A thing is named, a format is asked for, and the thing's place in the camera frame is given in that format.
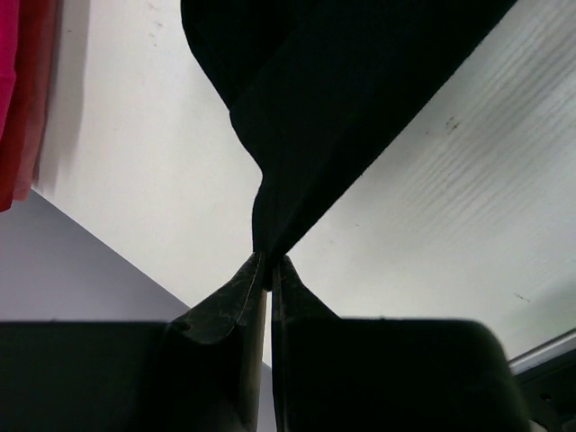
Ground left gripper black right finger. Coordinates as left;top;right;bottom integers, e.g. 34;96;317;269
272;258;527;431

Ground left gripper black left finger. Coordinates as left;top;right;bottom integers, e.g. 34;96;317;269
1;254;266;431

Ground black t shirt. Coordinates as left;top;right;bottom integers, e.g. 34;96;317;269
181;0;511;266

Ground folded red t shirt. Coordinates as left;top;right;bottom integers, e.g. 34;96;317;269
1;0;59;212

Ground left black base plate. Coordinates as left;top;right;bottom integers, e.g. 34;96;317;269
509;329;576;432

